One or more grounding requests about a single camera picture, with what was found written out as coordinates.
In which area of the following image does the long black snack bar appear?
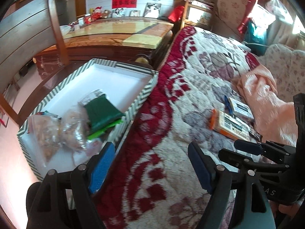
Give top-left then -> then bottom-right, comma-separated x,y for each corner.
249,127 -> 263,142

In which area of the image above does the orange cracker pack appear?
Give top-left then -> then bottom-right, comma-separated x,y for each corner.
209,109 -> 250,141

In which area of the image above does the clear bag of nuts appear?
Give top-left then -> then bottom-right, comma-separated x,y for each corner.
28,112 -> 63,165

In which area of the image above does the dark green snack packet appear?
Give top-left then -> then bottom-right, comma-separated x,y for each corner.
84,94 -> 124,134

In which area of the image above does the pink satin quilt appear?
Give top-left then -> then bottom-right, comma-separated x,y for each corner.
232,65 -> 298,147

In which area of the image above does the blue cracker pack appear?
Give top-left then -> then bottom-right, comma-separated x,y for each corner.
224,96 -> 254,123

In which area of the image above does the bright green packet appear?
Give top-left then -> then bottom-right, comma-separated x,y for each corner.
87,119 -> 123,140

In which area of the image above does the red floral fleece blanket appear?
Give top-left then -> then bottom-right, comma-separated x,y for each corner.
94,26 -> 250,228

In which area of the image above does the floral sofa cushion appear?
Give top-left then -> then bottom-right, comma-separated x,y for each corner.
257,44 -> 305,102

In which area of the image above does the green striped white box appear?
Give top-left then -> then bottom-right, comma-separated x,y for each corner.
17,58 -> 158,180

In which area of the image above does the teal cloth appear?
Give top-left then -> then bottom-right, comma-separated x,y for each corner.
244,20 -> 267,46

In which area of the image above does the yellow pad on table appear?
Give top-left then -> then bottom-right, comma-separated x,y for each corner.
121,34 -> 162,49

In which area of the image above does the wooden glass-top table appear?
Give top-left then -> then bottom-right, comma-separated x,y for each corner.
32,19 -> 175,65

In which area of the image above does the red bag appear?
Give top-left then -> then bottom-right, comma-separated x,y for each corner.
168,5 -> 184,22

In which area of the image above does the framed photo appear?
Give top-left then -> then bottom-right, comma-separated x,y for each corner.
143,3 -> 161,19

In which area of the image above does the wooden chair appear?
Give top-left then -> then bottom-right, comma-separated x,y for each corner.
1,0 -> 69,126

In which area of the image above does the santa doll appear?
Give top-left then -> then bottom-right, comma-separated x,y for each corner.
91,6 -> 103,21

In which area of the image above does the red wall banner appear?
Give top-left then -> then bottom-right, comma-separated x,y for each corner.
112,0 -> 137,9

